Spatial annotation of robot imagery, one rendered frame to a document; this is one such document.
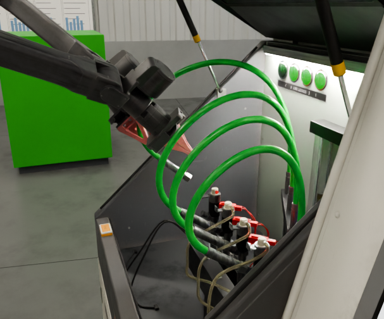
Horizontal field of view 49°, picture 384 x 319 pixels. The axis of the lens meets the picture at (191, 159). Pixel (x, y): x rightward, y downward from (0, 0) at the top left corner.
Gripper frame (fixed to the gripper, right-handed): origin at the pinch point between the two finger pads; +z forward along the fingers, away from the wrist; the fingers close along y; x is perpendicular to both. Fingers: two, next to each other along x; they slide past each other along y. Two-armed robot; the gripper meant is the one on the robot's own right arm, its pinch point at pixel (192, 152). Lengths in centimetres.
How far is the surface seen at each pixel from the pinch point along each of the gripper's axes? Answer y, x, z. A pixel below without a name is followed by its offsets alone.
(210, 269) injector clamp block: -15.5, -8.6, 20.5
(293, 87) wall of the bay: 27.5, 21.9, 13.5
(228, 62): 19.8, 8.0, -6.9
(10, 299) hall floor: -156, 109, 19
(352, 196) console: 18.9, -37.7, 9.4
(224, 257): -4.8, -25.1, 10.8
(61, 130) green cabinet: -138, 308, -17
